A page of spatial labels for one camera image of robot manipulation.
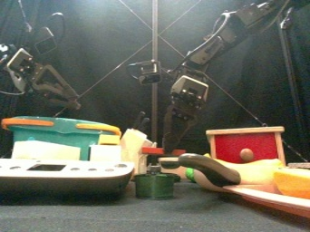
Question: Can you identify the dark green cup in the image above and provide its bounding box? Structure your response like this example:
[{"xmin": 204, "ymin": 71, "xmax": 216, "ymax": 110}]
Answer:
[{"xmin": 133, "ymin": 172, "xmax": 176, "ymax": 200}]

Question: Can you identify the black left camera cable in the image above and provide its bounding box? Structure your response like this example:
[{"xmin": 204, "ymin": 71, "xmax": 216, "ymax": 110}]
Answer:
[{"xmin": 46, "ymin": 12, "xmax": 68, "ymax": 44}]

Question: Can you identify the teal basket with orange handles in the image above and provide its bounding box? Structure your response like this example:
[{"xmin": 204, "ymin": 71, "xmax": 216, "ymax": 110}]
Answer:
[{"xmin": 0, "ymin": 115, "xmax": 122, "ymax": 161}]

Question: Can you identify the white toy knife block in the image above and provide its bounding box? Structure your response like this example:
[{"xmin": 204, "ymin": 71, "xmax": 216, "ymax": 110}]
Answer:
[{"xmin": 118, "ymin": 128, "xmax": 154, "ymax": 177}]

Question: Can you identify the black knife handle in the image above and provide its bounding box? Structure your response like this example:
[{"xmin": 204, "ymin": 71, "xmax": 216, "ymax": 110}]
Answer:
[
  {"xmin": 137, "ymin": 117, "xmax": 150, "ymax": 132},
  {"xmin": 133, "ymin": 111, "xmax": 146, "ymax": 130}
]

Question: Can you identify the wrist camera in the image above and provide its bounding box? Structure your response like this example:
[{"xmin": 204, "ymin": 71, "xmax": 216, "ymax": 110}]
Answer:
[
  {"xmin": 126, "ymin": 59, "xmax": 163, "ymax": 86},
  {"xmin": 32, "ymin": 26, "xmax": 58, "ymax": 56}
]

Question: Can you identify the black grey curved toy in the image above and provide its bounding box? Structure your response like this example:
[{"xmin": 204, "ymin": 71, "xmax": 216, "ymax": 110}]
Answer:
[{"xmin": 175, "ymin": 152, "xmax": 241, "ymax": 191}]

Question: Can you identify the orange yellow toy fruit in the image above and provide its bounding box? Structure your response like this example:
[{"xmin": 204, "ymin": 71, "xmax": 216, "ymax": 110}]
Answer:
[{"xmin": 272, "ymin": 168, "xmax": 310, "ymax": 200}]

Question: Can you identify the red striped salmon toy block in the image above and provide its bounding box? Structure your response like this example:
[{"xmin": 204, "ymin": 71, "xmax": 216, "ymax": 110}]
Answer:
[{"xmin": 140, "ymin": 146, "xmax": 187, "ymax": 158}]

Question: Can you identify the pale yellow toy banana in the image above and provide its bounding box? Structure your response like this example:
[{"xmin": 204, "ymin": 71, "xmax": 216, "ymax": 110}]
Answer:
[{"xmin": 203, "ymin": 153, "xmax": 285, "ymax": 186}]

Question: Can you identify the small white block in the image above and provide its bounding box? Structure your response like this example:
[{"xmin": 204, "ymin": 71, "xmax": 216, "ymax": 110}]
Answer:
[{"xmin": 88, "ymin": 144, "xmax": 122, "ymax": 162}]

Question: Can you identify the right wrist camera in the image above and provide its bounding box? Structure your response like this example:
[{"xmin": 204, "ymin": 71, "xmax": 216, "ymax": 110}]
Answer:
[{"xmin": 126, "ymin": 59, "xmax": 163, "ymax": 86}]

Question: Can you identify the thin diagonal brace wire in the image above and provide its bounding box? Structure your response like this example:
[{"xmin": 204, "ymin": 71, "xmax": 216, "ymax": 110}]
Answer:
[
  {"xmin": 53, "ymin": 0, "xmax": 203, "ymax": 118},
  {"xmin": 117, "ymin": 0, "xmax": 310, "ymax": 164}
]

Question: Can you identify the metal frame pole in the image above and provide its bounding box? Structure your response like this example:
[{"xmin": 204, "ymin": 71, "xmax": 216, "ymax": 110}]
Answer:
[
  {"xmin": 149, "ymin": 0, "xmax": 160, "ymax": 143},
  {"xmin": 277, "ymin": 7, "xmax": 304, "ymax": 153}
]

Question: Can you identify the green toy piece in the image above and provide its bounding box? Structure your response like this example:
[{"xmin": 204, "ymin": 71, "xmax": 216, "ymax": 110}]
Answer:
[{"xmin": 184, "ymin": 167, "xmax": 197, "ymax": 183}]

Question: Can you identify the yellow block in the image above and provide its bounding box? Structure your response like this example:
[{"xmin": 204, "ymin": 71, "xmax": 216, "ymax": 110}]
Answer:
[{"xmin": 96, "ymin": 133, "xmax": 122, "ymax": 146}]

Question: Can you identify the wooden box with red drawer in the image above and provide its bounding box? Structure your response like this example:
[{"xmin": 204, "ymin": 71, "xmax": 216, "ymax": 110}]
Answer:
[{"xmin": 204, "ymin": 125, "xmax": 287, "ymax": 166}]

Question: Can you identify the white toy appliance with holes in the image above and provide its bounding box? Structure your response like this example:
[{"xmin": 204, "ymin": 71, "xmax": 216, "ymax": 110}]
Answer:
[{"xmin": 0, "ymin": 158, "xmax": 136, "ymax": 198}]

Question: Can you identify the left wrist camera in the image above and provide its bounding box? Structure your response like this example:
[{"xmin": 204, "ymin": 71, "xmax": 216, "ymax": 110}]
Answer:
[{"xmin": 32, "ymin": 26, "xmax": 58, "ymax": 56}]

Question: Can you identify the large white block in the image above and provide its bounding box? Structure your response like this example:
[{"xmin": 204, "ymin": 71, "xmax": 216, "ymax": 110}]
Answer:
[{"xmin": 10, "ymin": 140, "xmax": 82, "ymax": 161}]

